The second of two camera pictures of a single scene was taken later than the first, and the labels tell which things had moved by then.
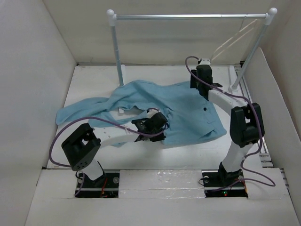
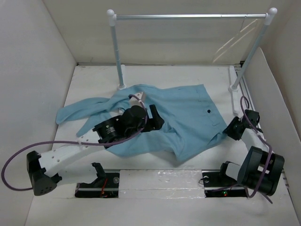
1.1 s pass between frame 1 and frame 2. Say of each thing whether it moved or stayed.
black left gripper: moved
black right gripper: moved
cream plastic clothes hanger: stayed
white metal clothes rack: stayed
